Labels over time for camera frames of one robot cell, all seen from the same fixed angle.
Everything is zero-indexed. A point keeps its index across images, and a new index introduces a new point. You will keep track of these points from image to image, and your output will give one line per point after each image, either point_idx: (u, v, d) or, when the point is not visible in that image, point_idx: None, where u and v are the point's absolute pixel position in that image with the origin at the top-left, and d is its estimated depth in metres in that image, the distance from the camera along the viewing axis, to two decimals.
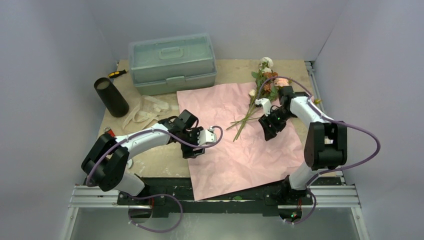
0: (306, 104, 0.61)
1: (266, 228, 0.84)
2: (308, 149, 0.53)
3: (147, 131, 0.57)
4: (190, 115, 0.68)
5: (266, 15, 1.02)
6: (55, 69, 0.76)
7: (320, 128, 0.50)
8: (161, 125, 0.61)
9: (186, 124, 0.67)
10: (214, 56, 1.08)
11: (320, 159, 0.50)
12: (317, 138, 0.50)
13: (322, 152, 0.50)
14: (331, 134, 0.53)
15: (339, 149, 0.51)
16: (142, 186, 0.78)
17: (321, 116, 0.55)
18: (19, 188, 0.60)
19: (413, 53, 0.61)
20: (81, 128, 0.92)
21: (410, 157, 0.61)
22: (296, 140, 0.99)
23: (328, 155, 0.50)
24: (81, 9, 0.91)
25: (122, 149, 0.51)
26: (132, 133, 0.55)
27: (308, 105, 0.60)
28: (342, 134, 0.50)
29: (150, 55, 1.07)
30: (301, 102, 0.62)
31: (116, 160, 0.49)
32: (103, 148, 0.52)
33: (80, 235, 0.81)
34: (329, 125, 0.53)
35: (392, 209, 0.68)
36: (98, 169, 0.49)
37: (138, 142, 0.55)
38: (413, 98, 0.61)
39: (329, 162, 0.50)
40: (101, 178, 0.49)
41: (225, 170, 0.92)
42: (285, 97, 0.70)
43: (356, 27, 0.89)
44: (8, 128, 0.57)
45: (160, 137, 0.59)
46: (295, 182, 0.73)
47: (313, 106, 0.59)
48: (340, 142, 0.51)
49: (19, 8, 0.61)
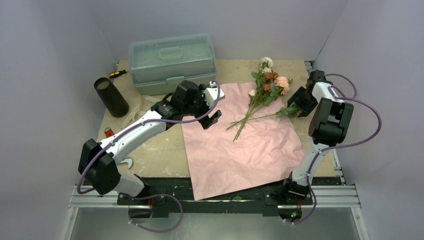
0: (326, 87, 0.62)
1: (266, 228, 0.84)
2: (313, 122, 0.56)
3: (137, 125, 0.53)
4: (185, 91, 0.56)
5: (266, 15, 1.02)
6: (55, 70, 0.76)
7: (326, 103, 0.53)
8: (154, 112, 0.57)
9: (186, 100, 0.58)
10: (214, 56, 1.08)
11: (319, 130, 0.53)
12: (321, 111, 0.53)
13: (324, 125, 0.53)
14: (338, 114, 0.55)
15: (340, 126, 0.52)
16: (142, 186, 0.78)
17: (334, 97, 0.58)
18: (19, 189, 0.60)
19: (413, 53, 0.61)
20: (81, 128, 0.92)
21: (410, 157, 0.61)
22: (295, 140, 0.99)
23: (326, 129, 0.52)
24: (80, 9, 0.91)
25: (109, 155, 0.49)
26: (119, 134, 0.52)
27: (326, 88, 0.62)
28: (348, 113, 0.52)
29: (150, 55, 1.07)
30: (322, 85, 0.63)
31: (104, 166, 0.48)
32: (91, 154, 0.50)
33: (80, 235, 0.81)
34: (338, 105, 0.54)
35: (392, 209, 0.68)
36: (92, 173, 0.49)
37: (126, 142, 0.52)
38: (413, 98, 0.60)
39: (327, 135, 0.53)
40: (96, 182, 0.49)
41: (226, 171, 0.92)
42: (311, 81, 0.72)
43: (356, 27, 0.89)
44: (8, 130, 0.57)
45: (153, 128, 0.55)
46: (297, 172, 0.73)
47: (331, 89, 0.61)
48: (343, 120, 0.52)
49: (18, 8, 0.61)
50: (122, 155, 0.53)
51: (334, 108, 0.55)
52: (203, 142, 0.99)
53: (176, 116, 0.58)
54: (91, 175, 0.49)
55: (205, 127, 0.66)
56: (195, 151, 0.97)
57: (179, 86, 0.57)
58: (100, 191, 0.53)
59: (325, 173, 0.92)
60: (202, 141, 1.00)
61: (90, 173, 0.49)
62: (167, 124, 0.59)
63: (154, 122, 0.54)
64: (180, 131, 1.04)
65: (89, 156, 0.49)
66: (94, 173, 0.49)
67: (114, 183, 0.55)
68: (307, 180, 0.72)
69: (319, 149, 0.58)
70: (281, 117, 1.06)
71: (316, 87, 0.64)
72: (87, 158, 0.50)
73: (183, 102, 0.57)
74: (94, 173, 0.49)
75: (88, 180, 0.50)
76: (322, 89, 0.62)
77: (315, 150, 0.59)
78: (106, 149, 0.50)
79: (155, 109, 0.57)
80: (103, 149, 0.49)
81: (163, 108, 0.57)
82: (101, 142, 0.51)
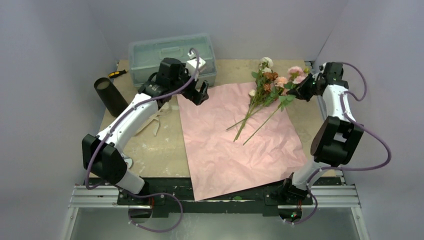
0: (338, 95, 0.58)
1: (266, 228, 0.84)
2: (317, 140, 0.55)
3: (129, 111, 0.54)
4: (169, 66, 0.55)
5: (266, 15, 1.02)
6: (55, 70, 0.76)
7: (333, 124, 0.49)
8: (142, 94, 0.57)
9: (172, 76, 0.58)
10: (214, 56, 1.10)
11: (323, 152, 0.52)
12: (326, 133, 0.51)
13: (327, 147, 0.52)
14: (346, 133, 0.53)
15: (345, 149, 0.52)
16: (142, 183, 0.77)
17: (343, 114, 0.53)
18: (19, 189, 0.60)
19: (414, 53, 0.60)
20: (81, 128, 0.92)
21: (411, 157, 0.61)
22: (295, 140, 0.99)
23: (330, 151, 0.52)
24: (81, 9, 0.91)
25: (110, 145, 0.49)
26: (113, 124, 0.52)
27: (339, 98, 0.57)
28: (356, 135, 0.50)
29: (150, 56, 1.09)
30: (334, 91, 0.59)
31: (108, 157, 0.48)
32: (92, 148, 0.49)
33: (80, 235, 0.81)
34: (347, 124, 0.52)
35: (392, 209, 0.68)
36: (99, 165, 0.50)
37: (123, 130, 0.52)
38: (413, 98, 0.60)
39: (331, 157, 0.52)
40: (105, 173, 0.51)
41: (226, 171, 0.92)
42: (324, 79, 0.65)
43: (356, 27, 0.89)
44: (7, 130, 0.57)
45: (146, 109, 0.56)
46: (296, 178, 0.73)
47: (343, 100, 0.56)
48: (350, 142, 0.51)
49: (19, 8, 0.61)
50: (123, 142, 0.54)
51: (342, 127, 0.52)
52: (202, 142, 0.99)
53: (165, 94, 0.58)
54: (98, 169, 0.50)
55: (197, 104, 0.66)
56: (195, 151, 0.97)
57: (162, 62, 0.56)
58: (111, 181, 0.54)
59: (326, 173, 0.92)
60: (202, 141, 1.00)
61: (97, 167, 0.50)
62: (159, 103, 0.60)
63: (146, 104, 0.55)
64: (180, 131, 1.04)
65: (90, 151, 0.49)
66: (101, 165, 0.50)
67: (122, 172, 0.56)
68: (306, 186, 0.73)
69: (319, 167, 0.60)
70: (282, 118, 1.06)
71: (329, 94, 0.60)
72: (89, 154, 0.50)
73: (169, 78, 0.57)
74: (101, 167, 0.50)
75: (96, 174, 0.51)
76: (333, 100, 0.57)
77: (315, 167, 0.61)
78: (106, 140, 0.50)
79: (141, 92, 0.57)
80: (103, 141, 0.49)
81: (150, 89, 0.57)
82: (98, 135, 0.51)
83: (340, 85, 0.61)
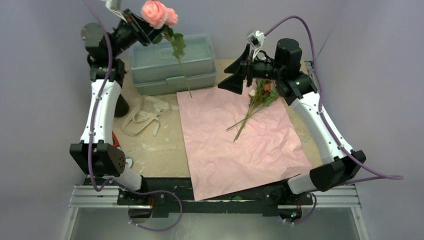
0: (318, 116, 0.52)
1: (266, 228, 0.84)
2: (318, 174, 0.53)
3: (97, 103, 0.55)
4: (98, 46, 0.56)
5: (265, 16, 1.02)
6: (55, 69, 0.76)
7: (337, 171, 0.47)
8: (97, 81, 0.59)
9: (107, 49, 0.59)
10: (214, 56, 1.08)
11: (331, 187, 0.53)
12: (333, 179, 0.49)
13: (334, 183, 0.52)
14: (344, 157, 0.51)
15: (350, 175, 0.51)
16: (140, 178, 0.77)
17: (339, 147, 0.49)
18: (18, 188, 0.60)
19: (412, 53, 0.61)
20: (81, 128, 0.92)
21: (410, 157, 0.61)
22: (296, 140, 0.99)
23: (336, 183, 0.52)
24: (81, 10, 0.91)
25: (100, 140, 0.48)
26: (89, 122, 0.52)
27: (320, 118, 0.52)
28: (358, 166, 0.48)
29: (150, 56, 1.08)
30: (311, 110, 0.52)
31: (105, 154, 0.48)
32: (84, 154, 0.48)
33: (80, 235, 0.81)
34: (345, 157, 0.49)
35: (392, 208, 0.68)
36: (99, 164, 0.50)
37: (103, 124, 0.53)
38: (412, 97, 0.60)
39: (336, 184, 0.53)
40: (109, 168, 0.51)
41: (225, 171, 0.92)
42: (286, 87, 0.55)
43: (356, 27, 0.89)
44: (8, 129, 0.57)
45: (111, 95, 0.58)
46: (296, 186, 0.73)
47: (326, 120, 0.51)
48: (353, 171, 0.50)
49: (20, 9, 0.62)
50: (109, 133, 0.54)
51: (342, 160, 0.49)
52: (203, 142, 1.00)
53: (118, 67, 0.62)
54: (100, 167, 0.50)
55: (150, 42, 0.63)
56: (194, 151, 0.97)
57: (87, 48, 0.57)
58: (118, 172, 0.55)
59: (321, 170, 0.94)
60: (201, 142, 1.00)
61: (99, 166, 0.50)
62: (119, 81, 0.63)
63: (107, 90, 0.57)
64: (180, 131, 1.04)
65: (84, 158, 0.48)
66: (101, 163, 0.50)
67: (123, 159, 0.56)
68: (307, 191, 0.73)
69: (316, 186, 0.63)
70: (282, 118, 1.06)
71: (305, 113, 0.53)
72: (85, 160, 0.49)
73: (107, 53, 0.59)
74: (102, 164, 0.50)
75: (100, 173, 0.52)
76: (318, 127, 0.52)
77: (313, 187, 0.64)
78: (93, 140, 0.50)
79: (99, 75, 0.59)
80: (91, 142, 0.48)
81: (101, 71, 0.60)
82: (83, 139, 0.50)
83: (305, 91, 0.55)
